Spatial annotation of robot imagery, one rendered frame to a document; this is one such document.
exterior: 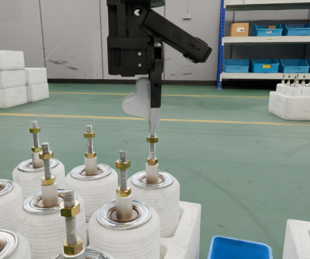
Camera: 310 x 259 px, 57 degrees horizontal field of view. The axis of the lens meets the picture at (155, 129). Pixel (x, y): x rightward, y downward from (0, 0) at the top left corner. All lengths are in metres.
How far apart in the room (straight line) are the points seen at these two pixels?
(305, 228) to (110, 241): 0.33
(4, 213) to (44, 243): 0.10
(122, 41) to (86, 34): 5.41
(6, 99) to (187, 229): 2.74
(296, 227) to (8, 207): 0.47
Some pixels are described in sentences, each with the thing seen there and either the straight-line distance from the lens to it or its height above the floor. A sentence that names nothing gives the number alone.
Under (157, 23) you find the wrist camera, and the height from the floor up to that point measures 0.50.
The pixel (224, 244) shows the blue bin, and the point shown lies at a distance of 0.61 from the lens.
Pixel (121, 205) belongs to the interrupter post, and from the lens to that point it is 0.39.
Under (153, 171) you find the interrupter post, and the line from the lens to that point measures 0.48.
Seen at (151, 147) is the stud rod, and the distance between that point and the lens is 0.48.
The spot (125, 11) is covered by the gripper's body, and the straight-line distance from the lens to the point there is 0.45.
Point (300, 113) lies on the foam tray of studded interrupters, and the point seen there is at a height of 0.06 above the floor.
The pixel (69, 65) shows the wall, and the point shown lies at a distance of 5.98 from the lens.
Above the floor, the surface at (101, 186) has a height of 0.24.
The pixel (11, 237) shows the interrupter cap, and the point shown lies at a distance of 0.39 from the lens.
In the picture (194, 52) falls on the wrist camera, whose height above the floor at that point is 0.46.
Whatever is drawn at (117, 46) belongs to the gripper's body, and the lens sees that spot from 0.42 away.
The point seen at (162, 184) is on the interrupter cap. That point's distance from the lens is 0.48.
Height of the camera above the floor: 0.45
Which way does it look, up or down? 14 degrees down
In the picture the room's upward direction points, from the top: straight up
